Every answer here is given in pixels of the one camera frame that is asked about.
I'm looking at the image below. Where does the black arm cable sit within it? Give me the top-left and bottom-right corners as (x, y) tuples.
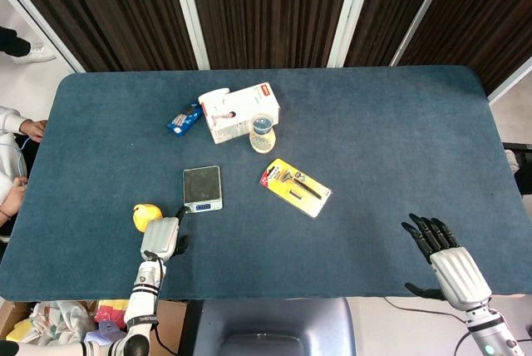
(144, 250), (180, 356)
(382, 296), (473, 356)

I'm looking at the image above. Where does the blue table cloth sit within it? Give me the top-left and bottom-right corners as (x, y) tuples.
(0, 65), (532, 302)

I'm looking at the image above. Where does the cardboard box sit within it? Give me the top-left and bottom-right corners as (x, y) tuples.
(0, 299), (188, 356)

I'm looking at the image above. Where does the yellow razor blister pack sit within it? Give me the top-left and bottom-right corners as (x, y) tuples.
(259, 158), (333, 219)

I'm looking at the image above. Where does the dark brown screen panel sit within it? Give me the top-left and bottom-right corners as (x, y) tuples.
(168, 0), (377, 71)
(390, 0), (532, 103)
(328, 0), (458, 68)
(0, 0), (209, 74)

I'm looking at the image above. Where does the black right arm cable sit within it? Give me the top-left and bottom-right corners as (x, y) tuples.
(382, 296), (473, 356)

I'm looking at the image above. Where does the white printed carton box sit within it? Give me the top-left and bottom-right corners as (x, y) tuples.
(198, 82), (280, 146)

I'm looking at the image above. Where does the white crumpled cloth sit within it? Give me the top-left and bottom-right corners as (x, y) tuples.
(28, 300), (96, 347)

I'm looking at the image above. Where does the blue snack packet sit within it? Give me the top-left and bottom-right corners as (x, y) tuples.
(166, 100), (204, 138)

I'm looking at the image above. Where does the yellow pear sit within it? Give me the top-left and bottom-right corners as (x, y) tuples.
(132, 203), (164, 234)

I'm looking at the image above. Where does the silver digital kitchen scale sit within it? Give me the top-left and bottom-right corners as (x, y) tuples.
(182, 165), (224, 215)

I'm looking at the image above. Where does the thin light blue cable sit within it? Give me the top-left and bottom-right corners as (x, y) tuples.
(0, 134), (33, 185)

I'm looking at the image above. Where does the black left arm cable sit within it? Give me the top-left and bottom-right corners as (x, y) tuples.
(144, 250), (180, 356)

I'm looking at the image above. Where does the person in white clothing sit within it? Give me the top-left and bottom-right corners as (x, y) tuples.
(0, 105), (48, 245)

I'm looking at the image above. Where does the white sneaker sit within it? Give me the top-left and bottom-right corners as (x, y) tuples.
(15, 42), (57, 65)

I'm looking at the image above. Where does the yellowish bottle with clear cap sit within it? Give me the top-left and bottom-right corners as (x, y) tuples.
(249, 113), (277, 156)

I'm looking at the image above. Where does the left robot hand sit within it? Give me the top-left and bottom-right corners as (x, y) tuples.
(140, 205), (191, 265)

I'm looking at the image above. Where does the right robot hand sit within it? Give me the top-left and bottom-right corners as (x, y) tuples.
(401, 213), (492, 311)

